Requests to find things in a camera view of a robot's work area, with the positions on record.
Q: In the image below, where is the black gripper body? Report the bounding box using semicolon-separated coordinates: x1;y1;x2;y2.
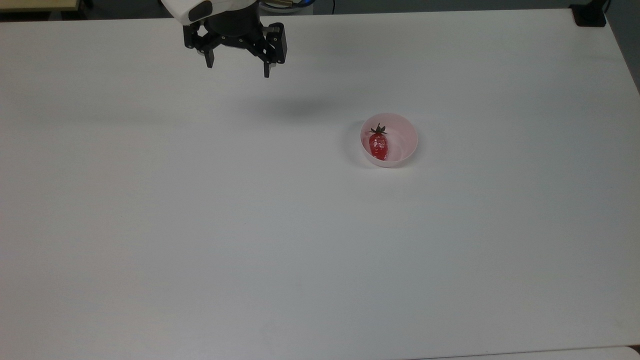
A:
182;10;288;65

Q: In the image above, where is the red strawberry with green leaves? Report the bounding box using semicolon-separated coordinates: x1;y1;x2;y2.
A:
368;123;390;162

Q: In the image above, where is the pink plastic bowl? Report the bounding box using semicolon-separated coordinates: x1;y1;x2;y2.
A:
359;112;419;168

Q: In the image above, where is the wooden side table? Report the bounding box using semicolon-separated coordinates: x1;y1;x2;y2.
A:
0;0;82;14

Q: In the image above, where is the black camera pole clamp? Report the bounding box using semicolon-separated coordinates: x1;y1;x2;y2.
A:
569;0;612;28

